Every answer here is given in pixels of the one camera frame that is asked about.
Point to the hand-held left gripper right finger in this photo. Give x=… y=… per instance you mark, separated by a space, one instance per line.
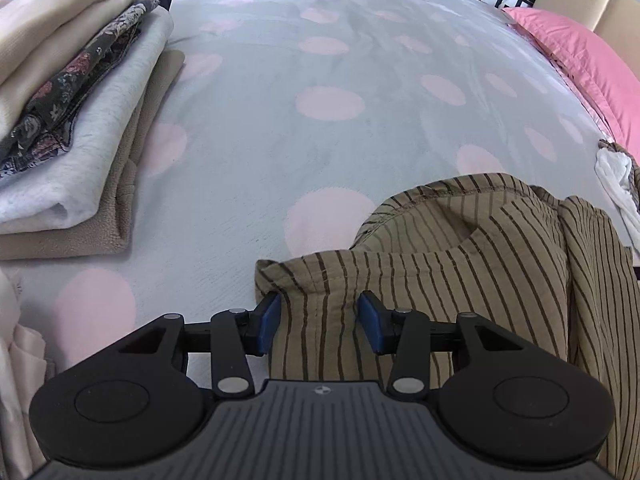
x=370 y=322

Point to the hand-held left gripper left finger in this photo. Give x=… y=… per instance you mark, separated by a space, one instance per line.
x=270 y=322

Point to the brown striped pants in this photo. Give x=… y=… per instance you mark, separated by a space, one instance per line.
x=475 y=270

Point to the white garment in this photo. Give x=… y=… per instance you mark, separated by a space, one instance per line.
x=612 y=170

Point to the polka dot bed sheet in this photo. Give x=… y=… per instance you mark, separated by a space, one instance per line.
x=300 y=160

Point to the beige folded towel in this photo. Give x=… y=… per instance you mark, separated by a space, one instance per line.
x=100 y=245

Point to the light grey folded garment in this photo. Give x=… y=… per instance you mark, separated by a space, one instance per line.
x=100 y=150

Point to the pale pink cloth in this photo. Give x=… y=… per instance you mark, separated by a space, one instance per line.
x=20 y=385

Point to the dark floral folded garment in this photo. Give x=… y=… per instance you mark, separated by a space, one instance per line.
x=75 y=80

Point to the pink pillow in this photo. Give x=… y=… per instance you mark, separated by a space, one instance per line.
x=590 y=55

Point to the cream folded garment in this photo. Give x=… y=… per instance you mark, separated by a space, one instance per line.
x=60 y=25

